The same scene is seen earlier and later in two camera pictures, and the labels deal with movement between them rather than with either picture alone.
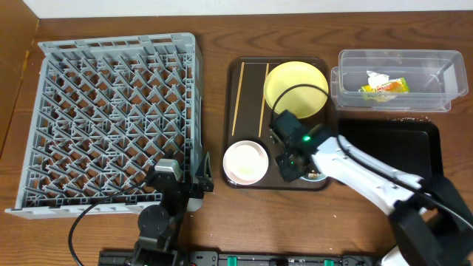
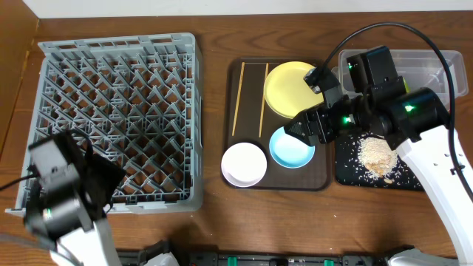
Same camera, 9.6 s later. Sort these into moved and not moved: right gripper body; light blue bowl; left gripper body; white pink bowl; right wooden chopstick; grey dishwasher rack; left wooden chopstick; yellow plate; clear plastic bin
Moved: right gripper body; light blue bowl; left gripper body
Not moved: grey dishwasher rack; right wooden chopstick; yellow plate; white pink bowl; left wooden chopstick; clear plastic bin
